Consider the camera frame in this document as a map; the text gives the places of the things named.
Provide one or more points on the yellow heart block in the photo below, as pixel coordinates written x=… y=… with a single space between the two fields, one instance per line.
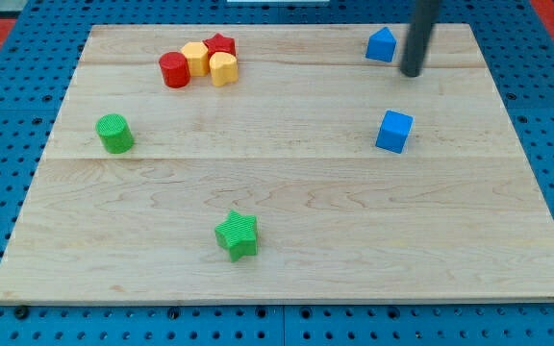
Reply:
x=224 y=69

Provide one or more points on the blue triangle block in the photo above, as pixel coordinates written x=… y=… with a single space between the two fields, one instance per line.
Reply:
x=381 y=46

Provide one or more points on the wooden board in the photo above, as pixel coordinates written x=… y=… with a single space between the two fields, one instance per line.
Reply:
x=456 y=218

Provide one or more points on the green star block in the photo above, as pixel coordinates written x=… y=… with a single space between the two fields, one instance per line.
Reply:
x=238 y=235

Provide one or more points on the blue cube block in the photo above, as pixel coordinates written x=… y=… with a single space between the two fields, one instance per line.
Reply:
x=394 y=131

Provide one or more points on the red star block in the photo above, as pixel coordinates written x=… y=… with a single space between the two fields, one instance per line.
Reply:
x=219 y=43

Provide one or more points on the yellow hexagon block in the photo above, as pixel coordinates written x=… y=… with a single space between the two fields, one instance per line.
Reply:
x=197 y=56

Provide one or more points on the red cylinder block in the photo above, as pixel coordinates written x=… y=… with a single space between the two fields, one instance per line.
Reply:
x=175 y=70

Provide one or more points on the green cylinder block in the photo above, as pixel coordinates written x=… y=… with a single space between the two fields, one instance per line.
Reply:
x=114 y=133

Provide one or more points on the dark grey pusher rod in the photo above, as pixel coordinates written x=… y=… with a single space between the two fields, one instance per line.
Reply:
x=418 y=36

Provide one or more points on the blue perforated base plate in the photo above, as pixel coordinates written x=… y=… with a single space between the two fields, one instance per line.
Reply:
x=36 y=64

